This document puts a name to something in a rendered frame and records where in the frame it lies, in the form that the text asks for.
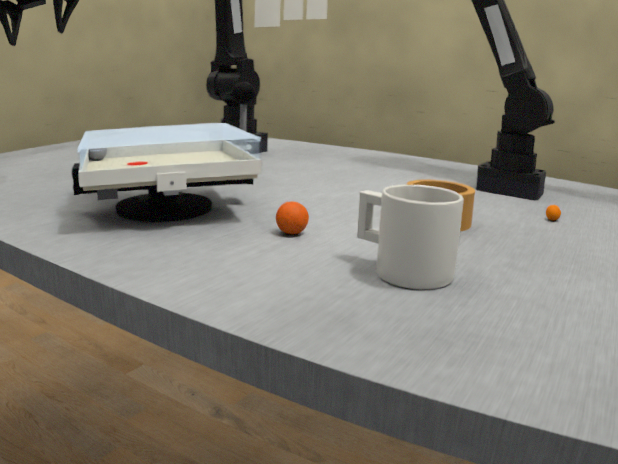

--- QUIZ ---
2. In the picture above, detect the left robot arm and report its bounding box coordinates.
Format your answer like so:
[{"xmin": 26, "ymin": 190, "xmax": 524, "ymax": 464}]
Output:
[{"xmin": 471, "ymin": 0, "xmax": 555, "ymax": 185}]

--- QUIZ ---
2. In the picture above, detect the white mug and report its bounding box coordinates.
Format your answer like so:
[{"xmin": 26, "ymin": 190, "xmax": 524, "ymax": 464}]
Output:
[{"xmin": 357, "ymin": 185, "xmax": 464, "ymax": 290}]

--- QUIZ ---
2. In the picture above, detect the orange ball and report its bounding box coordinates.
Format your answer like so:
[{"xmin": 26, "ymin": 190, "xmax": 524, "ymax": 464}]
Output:
[
  {"xmin": 546, "ymin": 205, "xmax": 561, "ymax": 221},
  {"xmin": 276, "ymin": 201, "xmax": 309, "ymax": 235}
]

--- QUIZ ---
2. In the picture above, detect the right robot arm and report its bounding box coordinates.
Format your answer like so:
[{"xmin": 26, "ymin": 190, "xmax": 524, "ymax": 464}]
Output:
[{"xmin": 206, "ymin": 0, "xmax": 268, "ymax": 141}]

